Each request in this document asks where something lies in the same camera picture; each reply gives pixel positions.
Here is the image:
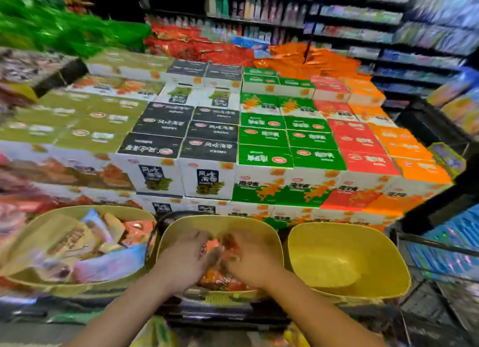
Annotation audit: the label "person's right hand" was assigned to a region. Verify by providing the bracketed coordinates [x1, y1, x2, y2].
[221, 229, 289, 292]

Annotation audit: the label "person's left hand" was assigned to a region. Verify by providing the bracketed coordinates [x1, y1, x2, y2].
[151, 229, 225, 296]

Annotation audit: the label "person's left forearm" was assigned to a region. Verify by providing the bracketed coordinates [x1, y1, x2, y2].
[62, 274, 185, 347]

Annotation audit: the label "person's right forearm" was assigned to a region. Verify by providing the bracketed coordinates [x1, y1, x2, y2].
[262, 272, 376, 347]

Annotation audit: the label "yellow basket with orange packets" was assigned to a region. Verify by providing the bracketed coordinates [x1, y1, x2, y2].
[154, 215, 286, 304]

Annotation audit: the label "heap of orange snack packets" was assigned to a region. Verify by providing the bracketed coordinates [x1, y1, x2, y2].
[196, 235, 255, 292]

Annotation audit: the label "yellow-green packet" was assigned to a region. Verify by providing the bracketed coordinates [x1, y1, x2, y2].
[129, 316, 177, 347]

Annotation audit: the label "stack of black-topped boxes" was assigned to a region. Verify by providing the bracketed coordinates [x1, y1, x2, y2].
[109, 59, 244, 218]

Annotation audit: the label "empty yellow basket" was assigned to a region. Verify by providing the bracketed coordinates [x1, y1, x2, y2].
[285, 222, 412, 304]

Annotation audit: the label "heap of mixed snack packets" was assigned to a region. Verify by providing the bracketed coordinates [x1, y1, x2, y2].
[32, 208, 156, 284]

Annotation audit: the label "yellow basket with mixed snacks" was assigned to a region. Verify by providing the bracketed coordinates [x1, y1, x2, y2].
[0, 205, 158, 299]

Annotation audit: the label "stack of red boxes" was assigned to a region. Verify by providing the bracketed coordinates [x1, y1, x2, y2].
[310, 76, 402, 224]

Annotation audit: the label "stack of olive green boxes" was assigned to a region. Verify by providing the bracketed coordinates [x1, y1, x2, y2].
[0, 48, 175, 207]

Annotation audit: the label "pile of red-pink packets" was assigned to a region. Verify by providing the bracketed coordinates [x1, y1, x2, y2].
[0, 152, 49, 246]

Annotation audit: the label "stack of orange boxes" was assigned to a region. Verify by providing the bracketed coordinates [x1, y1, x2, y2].
[342, 78, 454, 229]

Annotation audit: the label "pile of red bags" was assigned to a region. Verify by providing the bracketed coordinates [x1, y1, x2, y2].
[144, 21, 256, 68]

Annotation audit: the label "pile of orange bags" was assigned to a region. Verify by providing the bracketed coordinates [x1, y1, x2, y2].
[254, 42, 373, 81]

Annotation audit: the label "pile of blue bags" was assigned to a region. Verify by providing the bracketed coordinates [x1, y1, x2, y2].
[229, 34, 271, 59]

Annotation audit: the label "row of blue packets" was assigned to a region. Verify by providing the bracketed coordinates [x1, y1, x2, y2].
[405, 204, 479, 282]

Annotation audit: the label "small purple-green box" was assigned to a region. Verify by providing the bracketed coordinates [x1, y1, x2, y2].
[428, 142, 467, 180]

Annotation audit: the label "black pole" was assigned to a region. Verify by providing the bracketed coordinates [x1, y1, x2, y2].
[302, 0, 331, 64]

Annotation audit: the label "shelf of bottles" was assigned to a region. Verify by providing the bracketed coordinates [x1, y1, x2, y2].
[204, 0, 316, 45]

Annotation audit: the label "tray of brown snack packets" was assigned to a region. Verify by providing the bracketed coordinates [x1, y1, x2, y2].
[0, 47, 88, 100]

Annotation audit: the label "rack of colourful packets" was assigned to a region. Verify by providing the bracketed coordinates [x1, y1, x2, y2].
[426, 66, 479, 139]

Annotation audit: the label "pile of green bags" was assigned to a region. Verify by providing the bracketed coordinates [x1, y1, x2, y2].
[0, 0, 152, 59]

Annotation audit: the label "shelves of pale blue packs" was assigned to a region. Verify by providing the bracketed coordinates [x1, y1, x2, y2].
[304, 0, 479, 110]

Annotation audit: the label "black wire rack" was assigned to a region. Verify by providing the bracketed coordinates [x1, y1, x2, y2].
[389, 100, 479, 347]

